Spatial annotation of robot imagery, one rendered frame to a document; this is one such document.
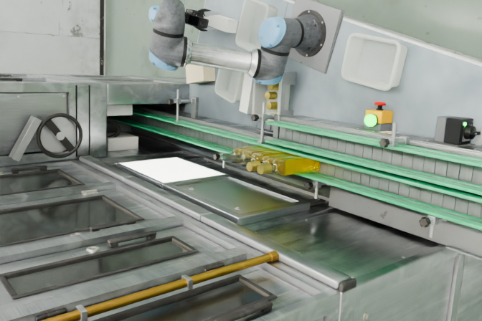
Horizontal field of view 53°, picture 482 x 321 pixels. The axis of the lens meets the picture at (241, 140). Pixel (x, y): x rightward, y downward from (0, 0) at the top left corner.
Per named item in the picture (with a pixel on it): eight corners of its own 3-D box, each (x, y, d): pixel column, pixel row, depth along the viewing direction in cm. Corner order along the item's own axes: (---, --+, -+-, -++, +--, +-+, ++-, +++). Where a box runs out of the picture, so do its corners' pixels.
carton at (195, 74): (196, 61, 264) (185, 61, 259) (214, 57, 252) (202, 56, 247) (198, 83, 264) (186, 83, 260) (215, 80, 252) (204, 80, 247)
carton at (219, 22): (210, 11, 252) (200, 10, 248) (238, 20, 235) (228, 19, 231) (208, 23, 254) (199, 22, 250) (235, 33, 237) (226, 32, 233)
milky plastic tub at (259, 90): (265, 117, 224) (251, 118, 218) (268, 69, 220) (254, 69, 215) (292, 123, 211) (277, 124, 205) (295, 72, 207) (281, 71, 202)
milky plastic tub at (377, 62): (363, 33, 182) (348, 31, 176) (415, 43, 165) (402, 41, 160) (353, 78, 186) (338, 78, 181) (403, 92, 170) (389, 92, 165)
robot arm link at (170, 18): (156, 0, 169) (166, -25, 212) (151, 30, 174) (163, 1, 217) (188, 6, 171) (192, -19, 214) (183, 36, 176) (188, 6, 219)
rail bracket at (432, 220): (437, 230, 149) (414, 238, 141) (440, 208, 148) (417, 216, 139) (450, 233, 146) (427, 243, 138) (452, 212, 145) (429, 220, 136)
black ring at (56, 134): (79, 154, 236) (34, 158, 222) (79, 111, 232) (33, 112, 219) (83, 156, 232) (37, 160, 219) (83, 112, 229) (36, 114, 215)
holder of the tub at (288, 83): (265, 129, 225) (252, 130, 220) (269, 69, 220) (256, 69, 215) (291, 135, 212) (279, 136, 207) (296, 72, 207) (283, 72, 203)
